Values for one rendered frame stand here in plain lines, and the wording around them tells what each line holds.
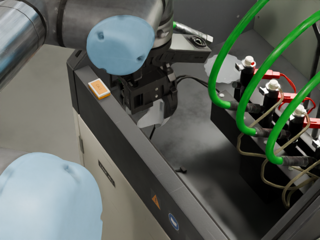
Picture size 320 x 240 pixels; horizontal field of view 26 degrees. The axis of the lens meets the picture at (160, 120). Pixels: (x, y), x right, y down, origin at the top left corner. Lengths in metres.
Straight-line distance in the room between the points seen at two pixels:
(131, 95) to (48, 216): 0.55
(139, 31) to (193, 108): 0.87
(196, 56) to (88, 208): 0.57
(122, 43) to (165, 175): 0.63
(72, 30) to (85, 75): 0.75
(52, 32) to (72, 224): 0.39
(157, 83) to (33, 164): 0.54
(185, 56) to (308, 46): 0.73
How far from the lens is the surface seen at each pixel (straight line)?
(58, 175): 0.52
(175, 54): 1.05
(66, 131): 2.77
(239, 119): 1.23
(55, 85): 2.95
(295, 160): 1.29
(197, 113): 1.69
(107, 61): 0.86
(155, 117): 1.12
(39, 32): 0.85
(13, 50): 0.79
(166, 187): 1.40
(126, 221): 1.77
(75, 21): 0.87
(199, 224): 1.35
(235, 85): 1.46
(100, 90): 1.56
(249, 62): 1.43
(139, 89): 1.03
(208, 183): 1.56
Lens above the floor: 2.08
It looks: 49 degrees down
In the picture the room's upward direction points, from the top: straight up
